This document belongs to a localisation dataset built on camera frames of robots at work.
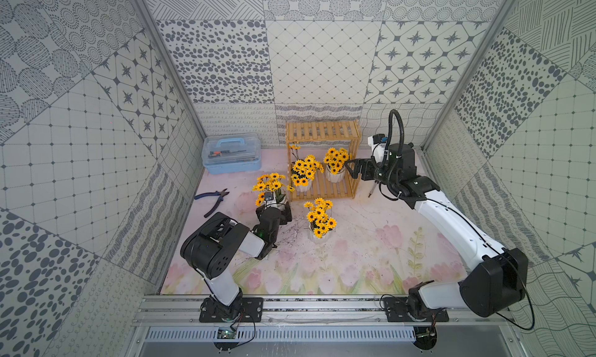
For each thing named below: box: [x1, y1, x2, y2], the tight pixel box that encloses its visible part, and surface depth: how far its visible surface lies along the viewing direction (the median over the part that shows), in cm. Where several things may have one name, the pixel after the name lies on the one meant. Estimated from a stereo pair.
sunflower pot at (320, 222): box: [303, 197, 337, 240], surface depth 80 cm
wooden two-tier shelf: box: [285, 119, 362, 202], surface depth 95 cm
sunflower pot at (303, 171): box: [286, 154, 325, 193], surface depth 92 cm
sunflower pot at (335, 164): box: [322, 147, 350, 184], surface depth 95 cm
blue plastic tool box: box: [201, 133, 262, 175], surface depth 109 cm
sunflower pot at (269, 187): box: [252, 172, 287, 210], surface depth 87 cm
